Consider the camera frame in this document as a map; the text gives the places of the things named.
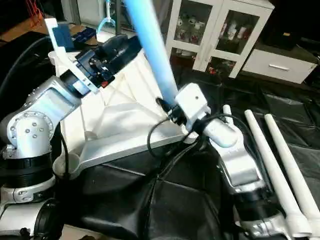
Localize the black work mat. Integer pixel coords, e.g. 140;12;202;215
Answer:
0;35;320;240

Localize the flat brown cardboard sheet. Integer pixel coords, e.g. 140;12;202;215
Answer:
0;20;51;43

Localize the brown cardboard box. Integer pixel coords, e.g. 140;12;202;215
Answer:
70;27;98;48

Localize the white plastic table leg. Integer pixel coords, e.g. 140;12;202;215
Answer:
222;104;238;132
244;109;312;239
122;0;181;109
263;113;320;237

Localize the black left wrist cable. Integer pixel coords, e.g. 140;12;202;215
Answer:
0;35;71;181

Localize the white glass-door cabinet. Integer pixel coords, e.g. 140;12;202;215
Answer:
165;0;275;79

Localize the white plastic table top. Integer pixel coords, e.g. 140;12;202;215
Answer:
47;47;200;181

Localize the orange cable bundle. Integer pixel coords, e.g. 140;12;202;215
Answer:
25;0;45;26

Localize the blue plastic tool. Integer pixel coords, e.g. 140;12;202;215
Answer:
96;0;117;36

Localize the white drawer unit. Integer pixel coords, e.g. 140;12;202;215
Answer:
241;47;319;85

